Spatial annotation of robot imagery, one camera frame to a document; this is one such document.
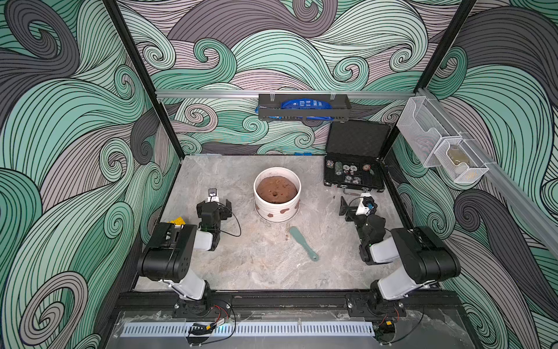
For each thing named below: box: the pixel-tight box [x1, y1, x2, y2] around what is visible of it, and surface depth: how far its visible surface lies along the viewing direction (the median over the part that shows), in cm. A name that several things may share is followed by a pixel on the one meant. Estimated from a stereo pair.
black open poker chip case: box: [323, 120, 392, 193], surface depth 112 cm
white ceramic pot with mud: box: [253, 166, 302, 223], surface depth 93 cm
